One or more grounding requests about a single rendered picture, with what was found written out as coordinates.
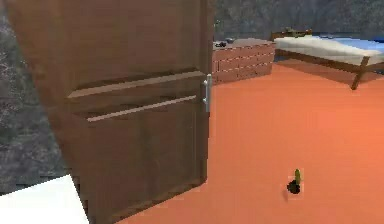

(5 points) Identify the brown wooden room door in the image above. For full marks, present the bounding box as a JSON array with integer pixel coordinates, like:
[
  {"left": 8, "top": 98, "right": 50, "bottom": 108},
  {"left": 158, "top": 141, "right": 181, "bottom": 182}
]
[{"left": 3, "top": 0, "right": 216, "bottom": 224}]

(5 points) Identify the brown chest of drawers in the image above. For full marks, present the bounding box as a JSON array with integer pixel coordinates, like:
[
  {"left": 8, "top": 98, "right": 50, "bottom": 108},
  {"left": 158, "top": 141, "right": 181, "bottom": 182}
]
[{"left": 211, "top": 37, "right": 277, "bottom": 86}]

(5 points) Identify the small plant in black pot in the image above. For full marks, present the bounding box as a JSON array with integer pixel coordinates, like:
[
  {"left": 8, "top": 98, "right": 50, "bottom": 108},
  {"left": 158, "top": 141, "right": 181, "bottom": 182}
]
[{"left": 286, "top": 168, "right": 304, "bottom": 195}]

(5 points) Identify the wooden bed with white mattress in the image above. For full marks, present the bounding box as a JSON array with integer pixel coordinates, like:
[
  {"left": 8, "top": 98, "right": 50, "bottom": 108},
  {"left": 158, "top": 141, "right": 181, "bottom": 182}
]
[{"left": 270, "top": 28, "right": 384, "bottom": 91}]

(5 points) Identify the blue blanket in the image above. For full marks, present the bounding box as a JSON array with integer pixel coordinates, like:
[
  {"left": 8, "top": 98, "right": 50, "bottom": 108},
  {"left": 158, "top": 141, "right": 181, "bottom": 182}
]
[{"left": 319, "top": 33, "right": 384, "bottom": 54}]

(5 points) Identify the silver door handle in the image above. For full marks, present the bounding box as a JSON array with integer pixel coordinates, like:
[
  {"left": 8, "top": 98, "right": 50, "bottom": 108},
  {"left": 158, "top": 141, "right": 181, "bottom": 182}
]
[{"left": 202, "top": 73, "right": 213, "bottom": 113}]

